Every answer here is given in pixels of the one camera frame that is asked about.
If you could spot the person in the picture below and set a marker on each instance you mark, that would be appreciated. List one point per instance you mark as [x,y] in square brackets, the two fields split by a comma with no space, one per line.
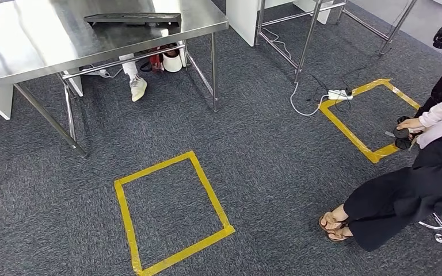
[396,202]
[139,89]

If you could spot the black plastic plate frame part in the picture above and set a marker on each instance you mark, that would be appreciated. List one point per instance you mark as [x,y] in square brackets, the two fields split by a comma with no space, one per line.
[129,18]

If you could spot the yellow floor tape square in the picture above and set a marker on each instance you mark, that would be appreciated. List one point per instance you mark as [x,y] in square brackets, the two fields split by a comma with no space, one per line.
[123,213]
[343,127]

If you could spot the black mesh shoe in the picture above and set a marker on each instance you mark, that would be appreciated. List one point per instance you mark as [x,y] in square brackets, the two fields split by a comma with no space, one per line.
[403,144]
[403,119]

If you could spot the chrome stool base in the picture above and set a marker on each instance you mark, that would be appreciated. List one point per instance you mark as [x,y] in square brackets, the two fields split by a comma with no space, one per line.
[434,226]

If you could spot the white power strip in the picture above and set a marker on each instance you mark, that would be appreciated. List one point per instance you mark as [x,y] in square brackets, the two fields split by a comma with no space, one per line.
[339,94]

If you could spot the red and black tool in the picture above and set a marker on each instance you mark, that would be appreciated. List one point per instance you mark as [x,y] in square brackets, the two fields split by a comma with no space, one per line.
[155,63]

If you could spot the steel workbench table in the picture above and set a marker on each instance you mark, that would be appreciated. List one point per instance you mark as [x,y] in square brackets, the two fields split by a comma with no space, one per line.
[34,42]

